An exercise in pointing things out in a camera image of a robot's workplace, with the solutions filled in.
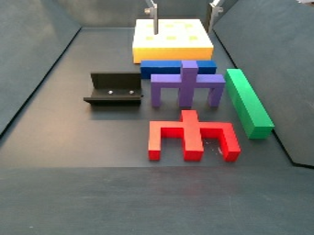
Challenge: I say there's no black angled bracket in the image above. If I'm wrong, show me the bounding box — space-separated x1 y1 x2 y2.
83 72 141 106

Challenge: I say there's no green rectangular block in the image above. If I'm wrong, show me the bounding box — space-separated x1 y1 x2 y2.
224 69 275 140

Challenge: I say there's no red E-shaped block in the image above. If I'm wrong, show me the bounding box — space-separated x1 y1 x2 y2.
148 110 240 162

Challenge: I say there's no yellow board with slots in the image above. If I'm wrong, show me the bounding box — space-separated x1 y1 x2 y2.
132 19 214 63

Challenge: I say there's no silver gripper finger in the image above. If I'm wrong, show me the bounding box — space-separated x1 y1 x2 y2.
144 0 158 35
208 0 223 29

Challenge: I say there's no purple E-shaped block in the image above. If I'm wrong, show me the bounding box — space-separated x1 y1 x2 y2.
151 61 226 107

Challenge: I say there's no blue rectangular block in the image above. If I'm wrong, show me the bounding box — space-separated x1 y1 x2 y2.
140 61 216 79

